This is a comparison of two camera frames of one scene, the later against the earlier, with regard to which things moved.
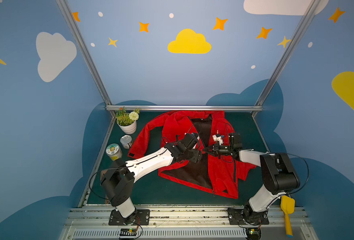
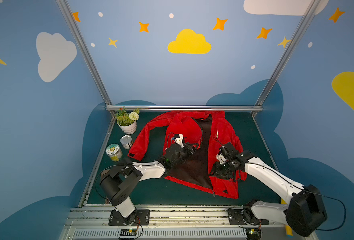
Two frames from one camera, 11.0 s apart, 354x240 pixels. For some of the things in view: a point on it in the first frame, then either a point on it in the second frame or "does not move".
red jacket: x=215 y=175 does not move
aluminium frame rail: x=185 y=108 does not move
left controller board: x=128 y=232 does not move
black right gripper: x=216 y=150 to x=220 y=169
